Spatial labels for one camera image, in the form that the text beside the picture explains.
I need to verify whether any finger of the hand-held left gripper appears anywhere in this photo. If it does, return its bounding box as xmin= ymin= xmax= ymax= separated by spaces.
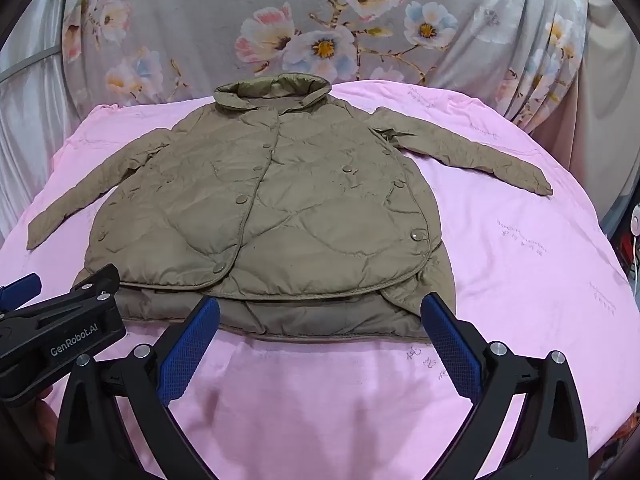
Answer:
xmin=0 ymin=273 xmax=42 ymax=314
xmin=27 ymin=265 xmax=123 ymax=322

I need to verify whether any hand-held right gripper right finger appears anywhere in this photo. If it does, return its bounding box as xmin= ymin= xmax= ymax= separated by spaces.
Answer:
xmin=420 ymin=292 xmax=590 ymax=480

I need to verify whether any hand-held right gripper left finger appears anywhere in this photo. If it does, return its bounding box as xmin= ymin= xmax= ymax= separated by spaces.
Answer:
xmin=54 ymin=296 xmax=221 ymax=480

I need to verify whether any olive quilted jacket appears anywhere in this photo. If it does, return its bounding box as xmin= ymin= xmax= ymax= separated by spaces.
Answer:
xmin=26 ymin=73 xmax=555 ymax=345

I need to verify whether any pink blanket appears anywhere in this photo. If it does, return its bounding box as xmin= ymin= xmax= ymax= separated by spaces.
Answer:
xmin=0 ymin=79 xmax=633 ymax=480

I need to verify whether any white curtain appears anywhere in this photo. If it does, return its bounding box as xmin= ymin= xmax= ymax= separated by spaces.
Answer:
xmin=0 ymin=0 xmax=96 ymax=241

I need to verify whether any dark cluttered furniture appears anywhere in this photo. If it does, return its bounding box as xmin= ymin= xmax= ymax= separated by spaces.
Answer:
xmin=602 ymin=180 xmax=640 ymax=311

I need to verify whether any beige curtain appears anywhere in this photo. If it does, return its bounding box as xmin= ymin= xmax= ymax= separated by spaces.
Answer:
xmin=530 ymin=0 xmax=640 ymax=211

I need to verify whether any grey floral bed sheet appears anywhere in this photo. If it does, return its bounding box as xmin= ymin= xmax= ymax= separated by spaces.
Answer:
xmin=60 ymin=0 xmax=591 ymax=121

